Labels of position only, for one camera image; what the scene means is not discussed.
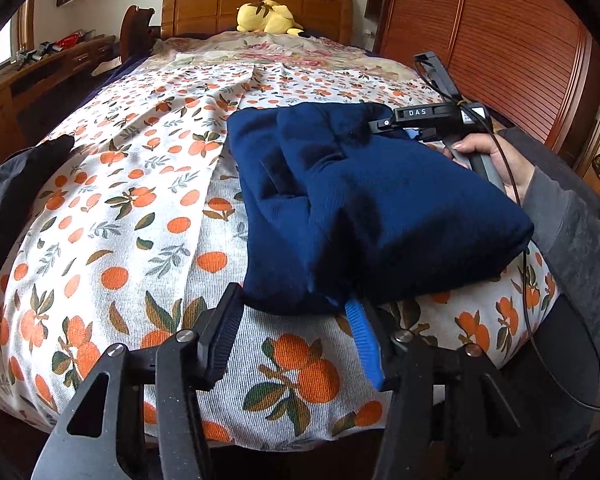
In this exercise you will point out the wooden bed headboard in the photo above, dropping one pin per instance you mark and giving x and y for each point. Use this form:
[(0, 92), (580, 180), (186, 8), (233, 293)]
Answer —
[(205, 10)]

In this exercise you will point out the black camera devices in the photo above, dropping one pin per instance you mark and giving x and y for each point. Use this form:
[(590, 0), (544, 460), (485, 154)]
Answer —
[(39, 52)]

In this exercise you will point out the red basket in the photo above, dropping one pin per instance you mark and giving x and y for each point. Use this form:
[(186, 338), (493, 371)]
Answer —
[(67, 41)]

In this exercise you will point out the black garment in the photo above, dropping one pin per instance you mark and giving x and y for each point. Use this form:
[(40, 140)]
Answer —
[(15, 185)]

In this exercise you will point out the wooden louvred wardrobe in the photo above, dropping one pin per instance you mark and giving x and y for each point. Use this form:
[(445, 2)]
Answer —
[(505, 35)]

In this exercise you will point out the person's right hand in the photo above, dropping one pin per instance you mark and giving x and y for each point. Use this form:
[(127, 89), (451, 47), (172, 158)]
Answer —
[(510, 160)]

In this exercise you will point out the person's right forearm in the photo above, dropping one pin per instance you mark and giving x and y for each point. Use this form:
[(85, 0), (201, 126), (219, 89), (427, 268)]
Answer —
[(580, 250)]

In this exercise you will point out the dark grey garment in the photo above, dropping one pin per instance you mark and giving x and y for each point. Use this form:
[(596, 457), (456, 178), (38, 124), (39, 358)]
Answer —
[(555, 155)]

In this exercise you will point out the yellow plush toy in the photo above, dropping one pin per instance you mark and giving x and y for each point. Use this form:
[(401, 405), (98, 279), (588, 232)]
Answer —
[(265, 17)]

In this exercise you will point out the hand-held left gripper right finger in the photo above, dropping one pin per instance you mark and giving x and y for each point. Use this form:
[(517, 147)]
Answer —
[(367, 345)]

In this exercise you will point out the long wooden desk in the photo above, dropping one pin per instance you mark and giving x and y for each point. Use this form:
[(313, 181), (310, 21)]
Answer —
[(0, 115)]

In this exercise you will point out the orange fruit print bed sheet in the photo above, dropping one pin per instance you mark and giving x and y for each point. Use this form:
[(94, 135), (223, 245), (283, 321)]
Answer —
[(130, 210)]

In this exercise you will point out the hanging door ornament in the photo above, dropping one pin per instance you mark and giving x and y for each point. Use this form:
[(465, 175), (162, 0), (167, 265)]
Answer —
[(599, 165)]

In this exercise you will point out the pink floral blanket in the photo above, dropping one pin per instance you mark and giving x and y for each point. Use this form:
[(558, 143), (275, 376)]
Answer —
[(280, 52)]

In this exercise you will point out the person's dark clothing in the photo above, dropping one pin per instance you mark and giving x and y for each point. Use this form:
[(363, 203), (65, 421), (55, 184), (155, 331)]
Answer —
[(565, 350)]

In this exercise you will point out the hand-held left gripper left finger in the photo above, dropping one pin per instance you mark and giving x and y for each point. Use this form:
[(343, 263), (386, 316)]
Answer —
[(225, 335)]

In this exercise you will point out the navy blue blazer jacket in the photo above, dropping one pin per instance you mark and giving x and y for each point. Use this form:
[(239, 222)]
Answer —
[(380, 210)]

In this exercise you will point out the window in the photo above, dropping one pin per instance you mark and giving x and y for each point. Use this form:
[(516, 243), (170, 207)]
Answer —
[(0, 45)]

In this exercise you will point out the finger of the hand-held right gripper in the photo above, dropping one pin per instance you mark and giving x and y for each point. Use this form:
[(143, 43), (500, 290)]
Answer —
[(417, 135), (384, 122)]

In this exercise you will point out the wooden chair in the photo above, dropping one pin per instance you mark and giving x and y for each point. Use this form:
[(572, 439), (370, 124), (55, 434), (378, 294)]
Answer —
[(135, 30)]

